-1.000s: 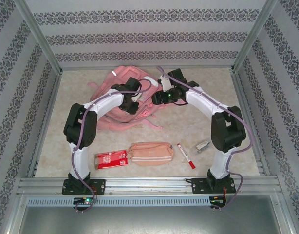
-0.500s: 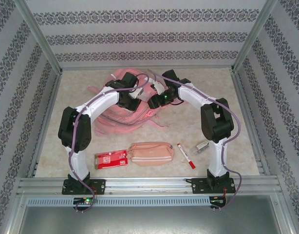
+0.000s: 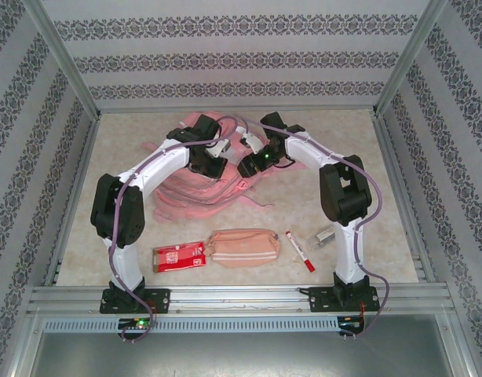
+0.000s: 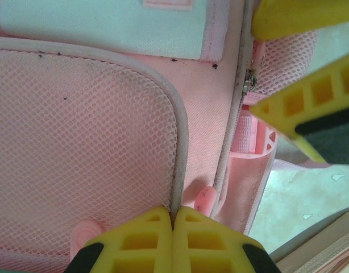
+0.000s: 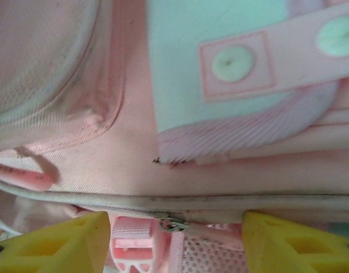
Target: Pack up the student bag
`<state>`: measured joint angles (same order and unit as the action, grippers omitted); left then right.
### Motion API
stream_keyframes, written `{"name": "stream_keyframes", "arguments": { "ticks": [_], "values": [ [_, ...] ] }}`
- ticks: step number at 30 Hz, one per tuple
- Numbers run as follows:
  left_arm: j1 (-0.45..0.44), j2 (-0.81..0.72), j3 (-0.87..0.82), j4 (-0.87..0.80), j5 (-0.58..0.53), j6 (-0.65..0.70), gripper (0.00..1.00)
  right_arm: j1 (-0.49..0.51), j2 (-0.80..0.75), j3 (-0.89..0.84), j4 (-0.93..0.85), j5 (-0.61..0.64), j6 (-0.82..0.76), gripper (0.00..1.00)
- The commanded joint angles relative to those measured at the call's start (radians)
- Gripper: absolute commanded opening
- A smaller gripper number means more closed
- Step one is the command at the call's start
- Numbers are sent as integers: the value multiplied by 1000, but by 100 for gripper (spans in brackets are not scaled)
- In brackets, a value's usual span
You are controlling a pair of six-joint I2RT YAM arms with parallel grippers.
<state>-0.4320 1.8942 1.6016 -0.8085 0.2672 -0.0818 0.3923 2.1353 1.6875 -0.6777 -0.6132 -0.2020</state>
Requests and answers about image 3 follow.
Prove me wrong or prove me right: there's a pink school backpack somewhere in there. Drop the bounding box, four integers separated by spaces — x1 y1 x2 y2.
141 112 305 225

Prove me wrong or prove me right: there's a peach striped pencil case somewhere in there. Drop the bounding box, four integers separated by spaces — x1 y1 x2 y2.
204 229 282 269

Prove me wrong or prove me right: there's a red white marker pen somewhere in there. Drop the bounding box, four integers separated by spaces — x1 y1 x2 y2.
285 230 316 273

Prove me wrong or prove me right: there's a red rectangular packet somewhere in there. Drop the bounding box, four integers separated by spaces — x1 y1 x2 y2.
152 241 207 274

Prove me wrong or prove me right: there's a grey metal sheet panel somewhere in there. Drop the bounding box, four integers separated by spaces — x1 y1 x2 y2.
28 331 468 377

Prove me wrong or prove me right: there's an aluminium rear rail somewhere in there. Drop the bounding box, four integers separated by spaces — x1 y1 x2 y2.
97 104 378 115

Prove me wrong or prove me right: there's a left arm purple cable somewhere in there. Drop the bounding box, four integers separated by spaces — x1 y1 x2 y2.
107 115 246 345

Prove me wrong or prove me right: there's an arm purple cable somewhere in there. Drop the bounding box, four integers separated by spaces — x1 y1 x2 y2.
107 115 246 345
235 113 391 341

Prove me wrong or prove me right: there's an aluminium side rail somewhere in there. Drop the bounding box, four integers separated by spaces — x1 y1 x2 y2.
42 115 103 287
372 113 436 284

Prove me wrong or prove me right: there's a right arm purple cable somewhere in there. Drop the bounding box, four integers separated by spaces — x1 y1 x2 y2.
235 113 391 341

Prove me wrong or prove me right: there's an aluminium mounting rail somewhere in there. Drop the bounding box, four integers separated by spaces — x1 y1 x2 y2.
27 284 450 315

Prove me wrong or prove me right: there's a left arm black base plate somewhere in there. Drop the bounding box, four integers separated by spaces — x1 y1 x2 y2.
99 288 171 315

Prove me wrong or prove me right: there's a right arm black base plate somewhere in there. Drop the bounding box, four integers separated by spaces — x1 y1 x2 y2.
309 286 382 313

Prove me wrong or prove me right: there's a slotted grey cable duct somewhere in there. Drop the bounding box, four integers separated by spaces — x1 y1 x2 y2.
42 316 340 334

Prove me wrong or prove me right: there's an aluminium frame post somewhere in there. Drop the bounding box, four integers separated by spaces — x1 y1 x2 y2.
23 0 103 121
372 0 450 119

